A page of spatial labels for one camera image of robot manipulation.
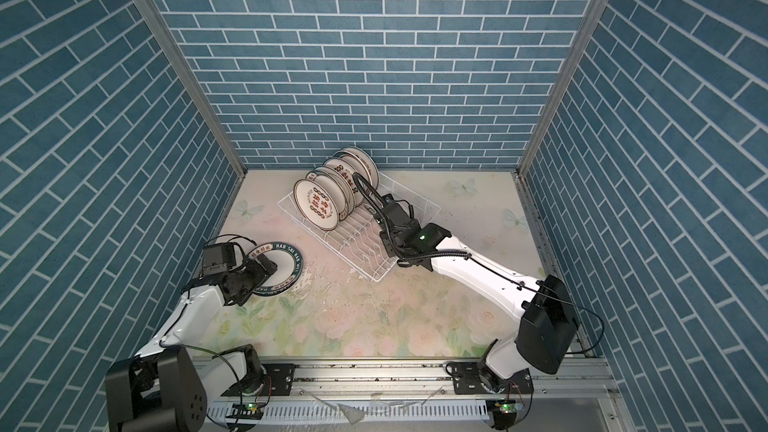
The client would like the white wire dish rack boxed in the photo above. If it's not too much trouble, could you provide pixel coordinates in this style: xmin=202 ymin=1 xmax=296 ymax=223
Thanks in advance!
xmin=278 ymin=173 xmax=441 ymax=282

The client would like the small green-rim plate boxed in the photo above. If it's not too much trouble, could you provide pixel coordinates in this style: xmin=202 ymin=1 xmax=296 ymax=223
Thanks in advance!
xmin=248 ymin=241 xmax=304 ymax=297

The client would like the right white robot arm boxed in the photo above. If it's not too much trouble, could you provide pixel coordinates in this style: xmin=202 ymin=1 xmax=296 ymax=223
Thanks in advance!
xmin=369 ymin=201 xmax=579 ymax=380

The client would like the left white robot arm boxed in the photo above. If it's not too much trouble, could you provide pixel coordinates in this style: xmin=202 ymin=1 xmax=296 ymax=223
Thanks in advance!
xmin=105 ymin=254 xmax=278 ymax=431

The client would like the back large red-lettered plate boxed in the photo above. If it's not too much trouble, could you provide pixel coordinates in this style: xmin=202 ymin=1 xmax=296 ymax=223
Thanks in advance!
xmin=334 ymin=146 xmax=380 ymax=189

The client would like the large red-lettered plate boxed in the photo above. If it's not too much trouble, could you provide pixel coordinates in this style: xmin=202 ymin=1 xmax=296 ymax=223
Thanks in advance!
xmin=324 ymin=158 xmax=364 ymax=206
xmin=334 ymin=146 xmax=380 ymax=189
xmin=293 ymin=179 xmax=340 ymax=231

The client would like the front large red-lettered plate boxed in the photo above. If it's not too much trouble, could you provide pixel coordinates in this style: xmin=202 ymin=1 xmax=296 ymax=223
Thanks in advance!
xmin=293 ymin=179 xmax=340 ymax=231

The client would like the left circuit board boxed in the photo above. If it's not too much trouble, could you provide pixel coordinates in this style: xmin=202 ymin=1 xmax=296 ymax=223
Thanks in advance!
xmin=226 ymin=402 xmax=264 ymax=421

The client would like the circuit board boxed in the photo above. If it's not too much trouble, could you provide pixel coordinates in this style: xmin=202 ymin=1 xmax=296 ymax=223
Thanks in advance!
xmin=226 ymin=402 xmax=264 ymax=421
xmin=485 ymin=399 xmax=524 ymax=431

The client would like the right circuit board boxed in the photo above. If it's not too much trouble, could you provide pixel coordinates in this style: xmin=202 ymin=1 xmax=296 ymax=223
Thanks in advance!
xmin=485 ymin=399 xmax=524 ymax=431

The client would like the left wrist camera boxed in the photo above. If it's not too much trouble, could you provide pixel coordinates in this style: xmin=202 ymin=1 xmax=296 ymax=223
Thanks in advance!
xmin=201 ymin=242 xmax=238 ymax=277

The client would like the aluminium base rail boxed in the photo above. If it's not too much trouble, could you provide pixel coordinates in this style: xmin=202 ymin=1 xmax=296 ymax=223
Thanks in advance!
xmin=200 ymin=359 xmax=632 ymax=431

